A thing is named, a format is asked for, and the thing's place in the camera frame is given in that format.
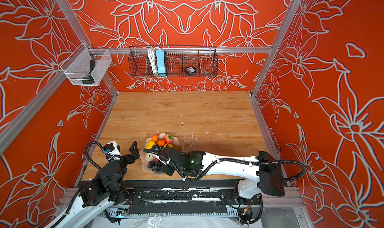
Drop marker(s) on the white fake garlic bulb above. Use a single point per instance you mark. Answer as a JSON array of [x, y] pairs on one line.
[[149, 157]]

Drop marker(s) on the red fake strawberry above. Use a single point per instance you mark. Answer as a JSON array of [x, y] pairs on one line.
[[169, 138]]

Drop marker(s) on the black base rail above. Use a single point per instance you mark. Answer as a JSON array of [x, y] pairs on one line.
[[208, 198]]

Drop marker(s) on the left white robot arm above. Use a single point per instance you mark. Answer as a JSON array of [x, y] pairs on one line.
[[105, 190]]

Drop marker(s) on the clear plastic wall bin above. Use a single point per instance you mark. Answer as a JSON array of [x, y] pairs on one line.
[[77, 66]]

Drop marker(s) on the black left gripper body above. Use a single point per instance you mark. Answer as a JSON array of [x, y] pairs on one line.
[[123, 164]]

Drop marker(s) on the pink scalloped fruit bowl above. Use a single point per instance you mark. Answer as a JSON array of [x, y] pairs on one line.
[[145, 163]]

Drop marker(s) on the black brush in bin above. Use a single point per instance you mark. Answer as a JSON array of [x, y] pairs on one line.
[[88, 79]]

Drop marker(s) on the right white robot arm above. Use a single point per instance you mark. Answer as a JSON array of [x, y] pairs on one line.
[[259, 174]]

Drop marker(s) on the light blue box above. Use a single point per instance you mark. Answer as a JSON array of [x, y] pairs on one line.
[[160, 55]]

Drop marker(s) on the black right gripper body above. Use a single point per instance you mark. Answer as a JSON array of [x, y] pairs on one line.
[[168, 170]]

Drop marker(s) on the dark fake grape bunch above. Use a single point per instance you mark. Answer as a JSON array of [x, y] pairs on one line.
[[155, 166]]

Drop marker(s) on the yellow fake lemon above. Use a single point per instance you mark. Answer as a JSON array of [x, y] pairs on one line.
[[168, 146]]

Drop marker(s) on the small fake orange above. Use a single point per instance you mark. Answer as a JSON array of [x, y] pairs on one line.
[[155, 138], [162, 143]]

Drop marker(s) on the black wire wall basket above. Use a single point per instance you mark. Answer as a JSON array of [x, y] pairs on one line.
[[143, 61]]

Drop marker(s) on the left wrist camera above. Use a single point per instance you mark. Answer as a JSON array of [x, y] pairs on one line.
[[112, 151]]

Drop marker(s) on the yellow fake pear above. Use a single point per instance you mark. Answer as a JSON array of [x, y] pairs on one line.
[[150, 145]]

